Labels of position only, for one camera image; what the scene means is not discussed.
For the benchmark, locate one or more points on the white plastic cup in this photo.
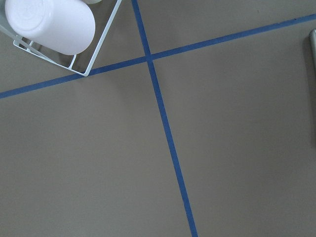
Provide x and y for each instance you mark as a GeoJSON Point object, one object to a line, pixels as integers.
{"type": "Point", "coordinates": [65, 26]}

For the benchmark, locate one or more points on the steel muddler with black tip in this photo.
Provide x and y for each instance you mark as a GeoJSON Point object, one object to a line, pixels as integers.
{"type": "Point", "coordinates": [312, 38]}

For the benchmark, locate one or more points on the white wire cup rack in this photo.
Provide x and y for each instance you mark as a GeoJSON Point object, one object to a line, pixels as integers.
{"type": "Point", "coordinates": [104, 13]}

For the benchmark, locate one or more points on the pale yellow cup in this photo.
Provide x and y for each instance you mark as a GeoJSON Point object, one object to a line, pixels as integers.
{"type": "Point", "coordinates": [92, 1]}

